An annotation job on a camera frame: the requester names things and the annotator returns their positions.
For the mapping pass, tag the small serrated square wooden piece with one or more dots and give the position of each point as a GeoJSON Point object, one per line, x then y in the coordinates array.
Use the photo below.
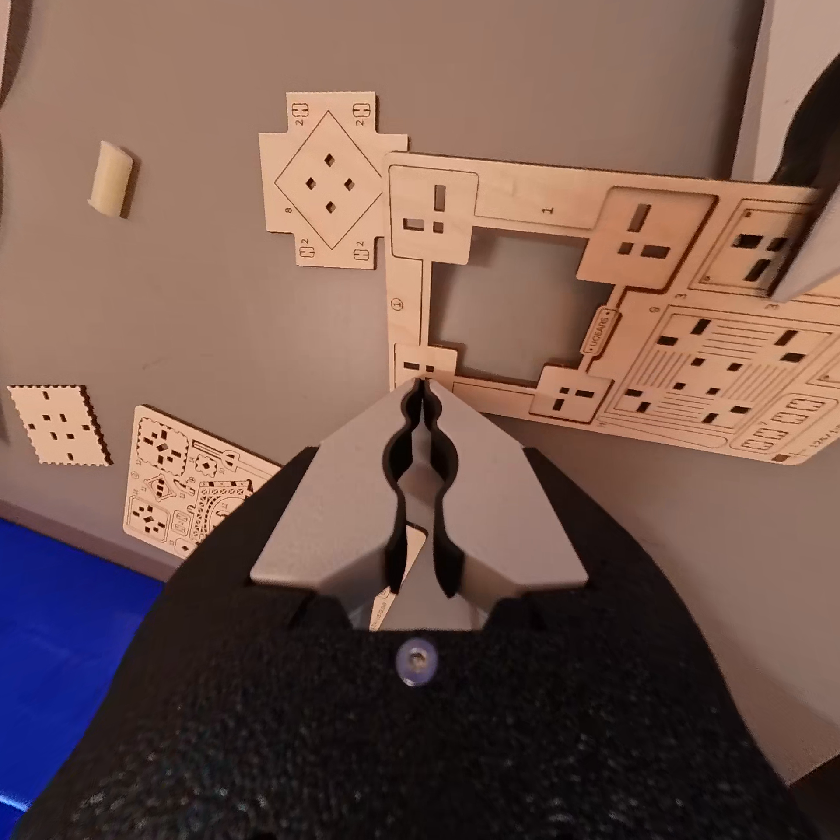
{"type": "Point", "coordinates": [26, 407]}

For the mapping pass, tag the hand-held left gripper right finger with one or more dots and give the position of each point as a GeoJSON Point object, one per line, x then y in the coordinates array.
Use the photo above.
{"type": "Point", "coordinates": [518, 525]}

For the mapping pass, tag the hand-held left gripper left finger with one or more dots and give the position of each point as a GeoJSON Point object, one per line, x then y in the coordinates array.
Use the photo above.
{"type": "Point", "coordinates": [328, 518]}

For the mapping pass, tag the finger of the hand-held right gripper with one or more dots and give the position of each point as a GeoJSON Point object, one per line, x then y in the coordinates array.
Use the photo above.
{"type": "Point", "coordinates": [768, 98]}
{"type": "Point", "coordinates": [810, 256]}

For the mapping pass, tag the wooden puzzle sheet square cutout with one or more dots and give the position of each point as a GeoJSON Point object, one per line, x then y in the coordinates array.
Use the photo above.
{"type": "Point", "coordinates": [525, 190]}

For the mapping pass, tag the grey desk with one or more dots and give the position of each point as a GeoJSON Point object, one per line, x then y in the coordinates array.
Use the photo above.
{"type": "Point", "coordinates": [197, 315]}

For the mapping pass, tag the blue plastic bin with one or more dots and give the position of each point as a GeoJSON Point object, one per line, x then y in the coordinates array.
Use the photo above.
{"type": "Point", "coordinates": [65, 623]}

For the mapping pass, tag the cross-shaped wooden piece diamond print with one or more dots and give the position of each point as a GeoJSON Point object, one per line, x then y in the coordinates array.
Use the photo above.
{"type": "Point", "coordinates": [289, 164]}

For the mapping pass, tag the cream wax stick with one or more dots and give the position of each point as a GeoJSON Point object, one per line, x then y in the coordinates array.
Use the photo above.
{"type": "Point", "coordinates": [111, 177]}

